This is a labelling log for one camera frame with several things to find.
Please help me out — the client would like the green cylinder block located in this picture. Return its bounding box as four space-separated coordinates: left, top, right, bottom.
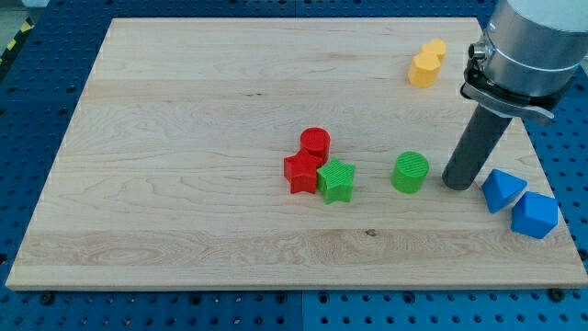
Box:
390 151 429 194

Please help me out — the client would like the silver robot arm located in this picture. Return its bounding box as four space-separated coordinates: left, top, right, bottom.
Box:
461 0 587 125

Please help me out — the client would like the red star block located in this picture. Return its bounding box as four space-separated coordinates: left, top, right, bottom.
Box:
284 149 322 194

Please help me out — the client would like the green star block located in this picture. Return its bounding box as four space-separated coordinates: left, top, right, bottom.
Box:
317 157 356 204

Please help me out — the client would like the red cylinder block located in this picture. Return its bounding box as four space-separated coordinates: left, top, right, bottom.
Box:
300 127 331 164

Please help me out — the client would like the wooden board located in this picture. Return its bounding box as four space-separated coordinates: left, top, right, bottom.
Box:
6 18 587 291

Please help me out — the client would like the yellow hexagon block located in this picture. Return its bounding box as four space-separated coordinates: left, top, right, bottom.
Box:
408 52 441 88

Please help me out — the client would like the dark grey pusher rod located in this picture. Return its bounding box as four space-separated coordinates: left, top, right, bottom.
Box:
442 106 512 190

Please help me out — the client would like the yellow heart block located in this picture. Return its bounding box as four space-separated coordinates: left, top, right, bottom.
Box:
420 39 447 63

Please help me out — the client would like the blue triangle block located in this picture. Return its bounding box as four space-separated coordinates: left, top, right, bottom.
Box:
482 169 527 213

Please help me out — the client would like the blue cube block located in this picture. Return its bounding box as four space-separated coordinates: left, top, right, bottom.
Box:
511 191 559 239

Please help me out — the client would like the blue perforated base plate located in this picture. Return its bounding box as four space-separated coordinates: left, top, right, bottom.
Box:
1 0 587 330

